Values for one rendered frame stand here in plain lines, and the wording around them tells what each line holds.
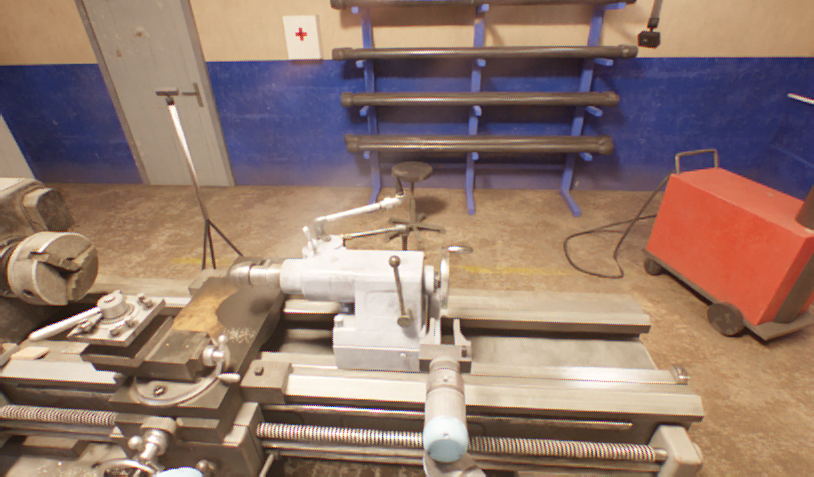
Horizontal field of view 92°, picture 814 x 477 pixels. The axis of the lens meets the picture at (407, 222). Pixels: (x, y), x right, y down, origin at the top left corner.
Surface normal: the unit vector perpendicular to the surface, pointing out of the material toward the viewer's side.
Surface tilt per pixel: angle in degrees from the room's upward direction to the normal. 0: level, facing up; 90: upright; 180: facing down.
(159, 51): 90
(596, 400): 36
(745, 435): 0
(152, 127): 90
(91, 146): 90
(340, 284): 86
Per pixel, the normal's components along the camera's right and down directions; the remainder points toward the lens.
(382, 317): -0.07, 0.18
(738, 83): -0.07, 0.51
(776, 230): -0.96, 0.15
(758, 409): -0.02, -0.86
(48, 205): 1.00, 0.02
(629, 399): -0.06, -0.40
